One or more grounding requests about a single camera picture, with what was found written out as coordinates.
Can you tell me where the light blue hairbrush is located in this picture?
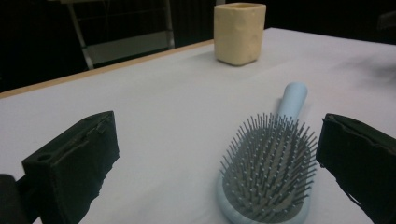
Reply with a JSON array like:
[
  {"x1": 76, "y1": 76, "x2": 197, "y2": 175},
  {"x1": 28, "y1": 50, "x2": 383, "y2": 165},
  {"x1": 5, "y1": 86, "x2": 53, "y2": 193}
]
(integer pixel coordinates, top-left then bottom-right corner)
[{"x1": 217, "y1": 81, "x2": 318, "y2": 224}]

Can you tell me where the cream square cup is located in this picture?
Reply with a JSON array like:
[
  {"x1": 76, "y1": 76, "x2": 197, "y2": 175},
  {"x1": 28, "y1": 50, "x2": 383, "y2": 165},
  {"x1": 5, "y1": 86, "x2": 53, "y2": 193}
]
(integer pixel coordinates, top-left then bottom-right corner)
[{"x1": 213, "y1": 2, "x2": 267, "y2": 67}]

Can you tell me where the white table mat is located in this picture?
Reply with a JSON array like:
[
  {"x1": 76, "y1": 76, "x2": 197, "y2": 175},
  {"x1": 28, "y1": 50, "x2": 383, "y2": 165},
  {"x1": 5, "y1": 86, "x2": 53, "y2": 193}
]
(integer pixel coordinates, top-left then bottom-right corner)
[{"x1": 0, "y1": 27, "x2": 396, "y2": 224}]

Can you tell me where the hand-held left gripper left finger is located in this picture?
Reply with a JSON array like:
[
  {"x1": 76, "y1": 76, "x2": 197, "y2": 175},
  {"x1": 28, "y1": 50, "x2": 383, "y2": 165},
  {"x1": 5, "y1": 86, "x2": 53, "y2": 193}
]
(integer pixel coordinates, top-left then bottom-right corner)
[{"x1": 21, "y1": 110, "x2": 120, "y2": 224}]

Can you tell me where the grey metal stand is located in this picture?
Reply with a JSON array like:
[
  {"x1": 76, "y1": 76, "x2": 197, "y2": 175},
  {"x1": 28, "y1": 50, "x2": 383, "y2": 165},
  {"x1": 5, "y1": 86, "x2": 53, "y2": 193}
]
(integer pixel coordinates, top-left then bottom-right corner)
[{"x1": 46, "y1": 0, "x2": 176, "y2": 71}]

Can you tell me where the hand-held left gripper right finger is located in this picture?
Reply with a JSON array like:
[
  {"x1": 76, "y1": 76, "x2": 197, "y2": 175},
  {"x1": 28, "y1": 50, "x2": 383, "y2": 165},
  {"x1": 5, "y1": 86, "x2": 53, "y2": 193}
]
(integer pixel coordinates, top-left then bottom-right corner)
[{"x1": 315, "y1": 113, "x2": 396, "y2": 224}]

